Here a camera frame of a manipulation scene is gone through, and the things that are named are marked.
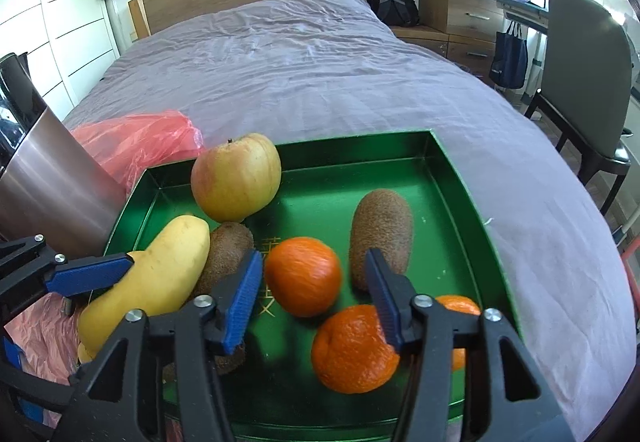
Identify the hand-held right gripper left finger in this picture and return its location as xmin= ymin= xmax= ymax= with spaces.
xmin=62 ymin=249 xmax=265 ymax=442

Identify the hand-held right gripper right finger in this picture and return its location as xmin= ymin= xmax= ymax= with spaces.
xmin=364 ymin=248 xmax=571 ymax=442

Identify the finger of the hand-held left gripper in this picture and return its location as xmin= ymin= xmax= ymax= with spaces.
xmin=0 ymin=234 xmax=135 ymax=317
xmin=0 ymin=334 xmax=76 ymax=428

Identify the orange mandarin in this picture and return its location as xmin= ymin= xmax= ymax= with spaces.
xmin=311 ymin=304 xmax=401 ymax=395
xmin=434 ymin=294 xmax=482 ymax=373
xmin=263 ymin=236 xmax=344 ymax=319

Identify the yellow banana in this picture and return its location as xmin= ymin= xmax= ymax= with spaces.
xmin=76 ymin=215 xmax=211 ymax=364

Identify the large brown kiwi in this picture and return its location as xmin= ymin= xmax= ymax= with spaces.
xmin=349 ymin=189 xmax=415 ymax=293

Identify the red-yellow apple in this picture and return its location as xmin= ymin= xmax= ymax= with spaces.
xmin=190 ymin=133 xmax=282 ymax=223

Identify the green shallow box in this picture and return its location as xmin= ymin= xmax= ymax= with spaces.
xmin=102 ymin=129 xmax=523 ymax=442

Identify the black and steel electric kettle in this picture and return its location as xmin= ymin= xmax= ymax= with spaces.
xmin=0 ymin=52 xmax=127 ymax=257

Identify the pink plastic sheet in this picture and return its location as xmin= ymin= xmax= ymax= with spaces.
xmin=0 ymin=110 xmax=205 ymax=442

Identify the red pole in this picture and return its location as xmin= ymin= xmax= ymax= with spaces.
xmin=620 ymin=234 xmax=640 ymax=273

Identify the white wardrobe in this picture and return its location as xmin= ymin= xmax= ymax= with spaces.
xmin=0 ymin=0 xmax=122 ymax=123

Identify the low wooden nightstand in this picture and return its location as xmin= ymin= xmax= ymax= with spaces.
xmin=391 ymin=24 xmax=451 ymax=58

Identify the dark blue tote bag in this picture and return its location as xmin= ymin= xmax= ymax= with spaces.
xmin=489 ymin=20 xmax=529 ymax=90

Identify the grey chair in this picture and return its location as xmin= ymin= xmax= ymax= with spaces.
xmin=524 ymin=0 xmax=635 ymax=217

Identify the wooden dresser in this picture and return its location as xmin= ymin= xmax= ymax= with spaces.
xmin=419 ymin=0 xmax=506 ymax=72

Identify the grey desk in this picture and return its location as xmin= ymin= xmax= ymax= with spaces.
xmin=487 ymin=0 xmax=551 ymax=30

